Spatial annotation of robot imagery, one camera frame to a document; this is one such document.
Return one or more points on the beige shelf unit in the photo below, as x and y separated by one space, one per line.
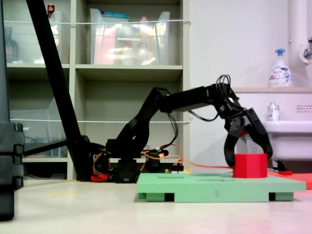
129 70

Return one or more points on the chrome faucet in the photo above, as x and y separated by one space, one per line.
307 52

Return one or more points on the clear slanted storage bin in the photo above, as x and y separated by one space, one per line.
36 114

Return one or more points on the dark bottle with red label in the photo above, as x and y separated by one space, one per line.
11 48

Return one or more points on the brown bottle neck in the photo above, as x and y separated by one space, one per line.
50 9

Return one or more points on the white blue pump soap bottle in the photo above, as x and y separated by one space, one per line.
280 75

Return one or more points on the large orange flat block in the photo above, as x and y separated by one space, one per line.
302 177

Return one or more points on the green shape sorting board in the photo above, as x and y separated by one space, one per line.
195 189

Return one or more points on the circuit board with connectors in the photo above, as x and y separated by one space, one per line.
178 167

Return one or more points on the large clear storage bin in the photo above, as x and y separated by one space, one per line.
97 36

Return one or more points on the small silver-capped bottle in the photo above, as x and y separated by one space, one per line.
273 114

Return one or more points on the notched black stack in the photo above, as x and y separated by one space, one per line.
9 146

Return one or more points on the pink-capped yellow-label bottle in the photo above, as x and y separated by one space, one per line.
144 46

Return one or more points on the black tripod leg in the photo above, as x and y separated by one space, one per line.
3 73
56 73

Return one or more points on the teal-topped clear pouch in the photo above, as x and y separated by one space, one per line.
114 15

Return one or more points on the small red flat piece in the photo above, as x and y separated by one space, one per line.
285 173

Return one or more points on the white sink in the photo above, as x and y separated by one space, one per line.
292 141

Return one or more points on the black sink bracket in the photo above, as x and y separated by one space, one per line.
280 165

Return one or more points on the red octagonal pillar block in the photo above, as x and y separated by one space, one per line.
249 165

